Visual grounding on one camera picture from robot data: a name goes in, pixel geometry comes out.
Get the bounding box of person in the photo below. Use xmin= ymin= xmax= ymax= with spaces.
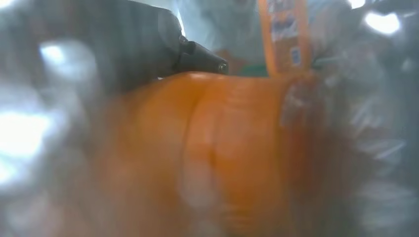
xmin=176 ymin=0 xmax=348 ymax=78

